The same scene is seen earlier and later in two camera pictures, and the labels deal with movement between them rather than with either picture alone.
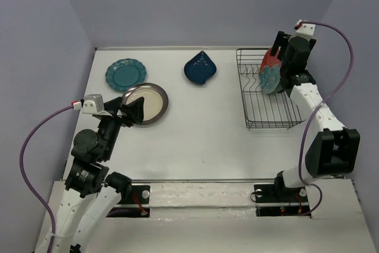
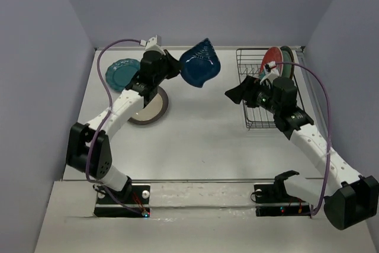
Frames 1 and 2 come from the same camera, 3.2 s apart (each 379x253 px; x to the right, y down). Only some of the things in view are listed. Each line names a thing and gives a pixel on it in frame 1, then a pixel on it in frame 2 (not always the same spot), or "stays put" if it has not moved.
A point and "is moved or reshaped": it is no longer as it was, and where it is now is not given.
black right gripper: x=282 y=41 to x=246 y=90
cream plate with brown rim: x=156 y=100 stays put
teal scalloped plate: x=123 y=74 stays put
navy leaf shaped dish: x=199 y=68 is moved or reshaped
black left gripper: x=135 y=110 to x=176 y=65
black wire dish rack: x=263 y=111 stays put
